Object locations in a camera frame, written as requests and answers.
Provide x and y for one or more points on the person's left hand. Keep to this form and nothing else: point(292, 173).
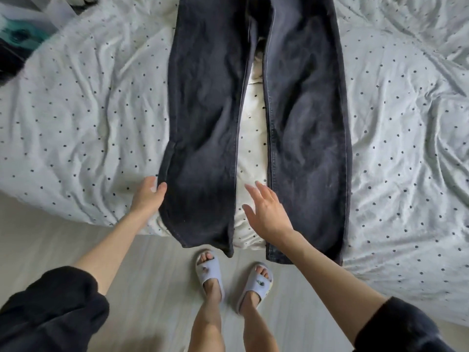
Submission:
point(149, 198)

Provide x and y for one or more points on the person's right hand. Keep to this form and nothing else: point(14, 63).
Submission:
point(267, 216)

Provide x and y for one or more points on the cream patterned pyjama top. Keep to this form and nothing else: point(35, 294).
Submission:
point(255, 143)

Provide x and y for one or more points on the dark denim jeans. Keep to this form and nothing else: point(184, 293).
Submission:
point(205, 106)

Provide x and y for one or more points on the person's left forearm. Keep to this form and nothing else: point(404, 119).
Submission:
point(113, 249)

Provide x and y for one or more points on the person's right forearm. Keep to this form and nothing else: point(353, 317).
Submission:
point(330, 282)

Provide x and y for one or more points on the person's lower leg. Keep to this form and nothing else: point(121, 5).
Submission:
point(256, 326)
point(207, 322)

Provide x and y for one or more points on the person's black left sleeve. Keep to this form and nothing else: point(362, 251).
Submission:
point(51, 311)

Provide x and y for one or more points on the person's black sleeve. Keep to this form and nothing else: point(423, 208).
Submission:
point(51, 311)
point(403, 330)

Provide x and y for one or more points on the white dotted bed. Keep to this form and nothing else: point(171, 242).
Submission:
point(410, 143)

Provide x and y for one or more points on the person's black right sleeve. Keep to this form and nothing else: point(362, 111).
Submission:
point(403, 330)

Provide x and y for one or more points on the white slipper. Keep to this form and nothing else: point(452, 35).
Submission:
point(210, 271)
point(256, 282)

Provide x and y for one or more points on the green object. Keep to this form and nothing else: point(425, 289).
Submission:
point(18, 33)

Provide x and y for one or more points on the white storage box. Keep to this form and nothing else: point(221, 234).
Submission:
point(55, 3)

